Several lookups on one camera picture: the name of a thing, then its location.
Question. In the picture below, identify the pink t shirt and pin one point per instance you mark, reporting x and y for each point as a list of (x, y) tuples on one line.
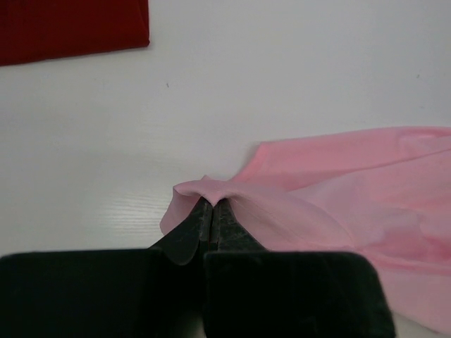
[(382, 193)]

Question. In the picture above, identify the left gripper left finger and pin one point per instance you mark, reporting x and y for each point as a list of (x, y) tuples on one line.
[(106, 293)]

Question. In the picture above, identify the dark red folded t shirt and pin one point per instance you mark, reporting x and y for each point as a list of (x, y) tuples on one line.
[(40, 30)]

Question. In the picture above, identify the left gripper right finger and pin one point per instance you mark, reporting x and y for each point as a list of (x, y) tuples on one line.
[(254, 292)]

